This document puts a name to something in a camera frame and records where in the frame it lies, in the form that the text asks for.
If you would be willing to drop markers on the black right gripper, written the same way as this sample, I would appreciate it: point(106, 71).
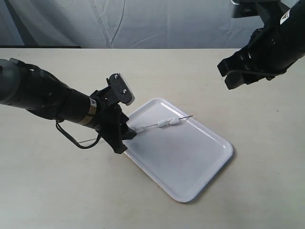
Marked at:
point(244, 67)

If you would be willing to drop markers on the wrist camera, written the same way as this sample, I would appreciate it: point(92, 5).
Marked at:
point(119, 90)
point(244, 8)

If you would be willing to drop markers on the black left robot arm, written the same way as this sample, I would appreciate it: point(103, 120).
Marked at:
point(29, 87)

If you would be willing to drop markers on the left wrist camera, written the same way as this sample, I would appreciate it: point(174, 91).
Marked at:
point(119, 90)

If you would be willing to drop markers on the white foam piece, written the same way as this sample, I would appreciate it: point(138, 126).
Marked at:
point(140, 129)
point(173, 121)
point(162, 123)

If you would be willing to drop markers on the thin metal skewer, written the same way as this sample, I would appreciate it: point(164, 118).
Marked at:
point(154, 125)

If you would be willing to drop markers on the white plastic tray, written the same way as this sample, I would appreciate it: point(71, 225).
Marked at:
point(182, 158)

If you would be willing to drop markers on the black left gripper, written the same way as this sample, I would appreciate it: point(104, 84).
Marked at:
point(110, 121)

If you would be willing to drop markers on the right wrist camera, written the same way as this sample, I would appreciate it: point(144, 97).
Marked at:
point(244, 8)

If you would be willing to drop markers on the white backdrop curtain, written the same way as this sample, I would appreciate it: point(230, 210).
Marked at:
point(124, 24)

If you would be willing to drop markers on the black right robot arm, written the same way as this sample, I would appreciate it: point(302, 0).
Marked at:
point(272, 49)

